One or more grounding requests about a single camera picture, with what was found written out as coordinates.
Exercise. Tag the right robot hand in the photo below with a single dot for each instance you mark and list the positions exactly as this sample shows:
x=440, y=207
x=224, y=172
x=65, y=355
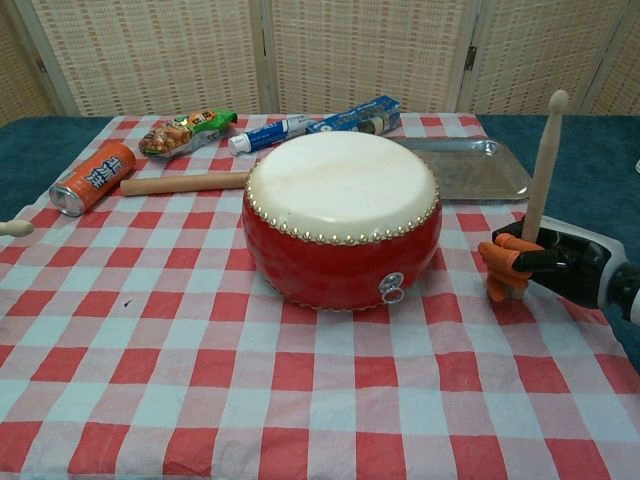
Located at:
x=575, y=270

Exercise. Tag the wooden drumstick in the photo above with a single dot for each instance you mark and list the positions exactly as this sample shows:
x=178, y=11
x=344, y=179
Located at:
x=17, y=228
x=542, y=165

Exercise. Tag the red Chinese drum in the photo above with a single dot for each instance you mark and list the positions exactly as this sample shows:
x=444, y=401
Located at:
x=340, y=260

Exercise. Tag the red white checkered tablecloth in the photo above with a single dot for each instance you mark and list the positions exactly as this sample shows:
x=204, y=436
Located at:
x=200, y=375

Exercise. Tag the rectangular metal tray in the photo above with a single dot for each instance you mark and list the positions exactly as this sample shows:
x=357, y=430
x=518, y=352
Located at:
x=480, y=172

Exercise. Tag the brass screen hinge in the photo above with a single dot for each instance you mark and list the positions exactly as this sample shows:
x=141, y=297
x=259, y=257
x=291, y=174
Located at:
x=470, y=57

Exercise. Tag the long blue carton box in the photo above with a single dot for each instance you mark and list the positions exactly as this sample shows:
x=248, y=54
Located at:
x=355, y=116

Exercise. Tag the woven folding screen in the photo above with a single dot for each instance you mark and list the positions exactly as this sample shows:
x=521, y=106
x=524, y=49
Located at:
x=360, y=50

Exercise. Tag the blue white toothpaste tube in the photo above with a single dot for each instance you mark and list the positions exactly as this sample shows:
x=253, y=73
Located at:
x=267, y=134

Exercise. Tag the wooden rolling pin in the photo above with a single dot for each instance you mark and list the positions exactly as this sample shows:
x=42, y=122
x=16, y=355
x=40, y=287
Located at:
x=180, y=183

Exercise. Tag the green snack bag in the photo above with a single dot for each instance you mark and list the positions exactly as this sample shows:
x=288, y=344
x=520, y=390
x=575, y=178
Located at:
x=172, y=136

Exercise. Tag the orange drink can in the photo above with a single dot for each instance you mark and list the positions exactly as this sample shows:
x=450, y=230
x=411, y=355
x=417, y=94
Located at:
x=95, y=177

